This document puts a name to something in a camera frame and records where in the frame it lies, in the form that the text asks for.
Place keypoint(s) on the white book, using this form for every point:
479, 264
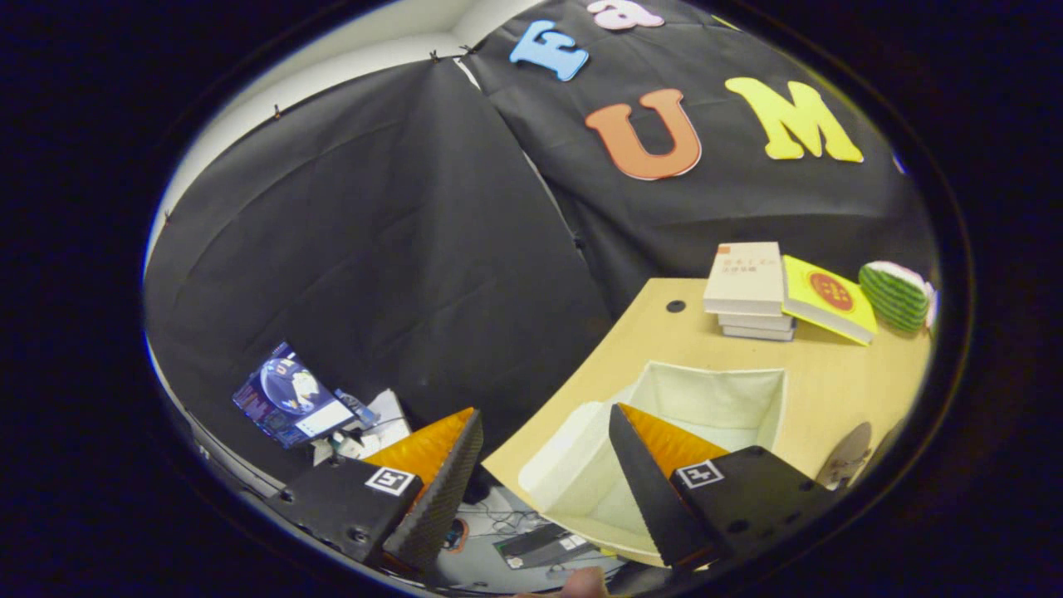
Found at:
757, 334
756, 321

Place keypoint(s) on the beige cover book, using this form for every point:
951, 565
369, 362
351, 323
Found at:
743, 278

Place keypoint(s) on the white papers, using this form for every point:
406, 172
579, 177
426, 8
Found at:
386, 419

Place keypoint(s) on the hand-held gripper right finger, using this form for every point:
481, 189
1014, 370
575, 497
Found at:
648, 490

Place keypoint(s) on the green fabric storage box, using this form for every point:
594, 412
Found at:
706, 399

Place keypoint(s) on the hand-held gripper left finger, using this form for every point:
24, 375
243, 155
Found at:
436, 498

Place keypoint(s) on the watermelon slice plush toy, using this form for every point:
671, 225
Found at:
895, 295

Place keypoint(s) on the yellow book with red circle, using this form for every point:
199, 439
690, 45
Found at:
826, 299

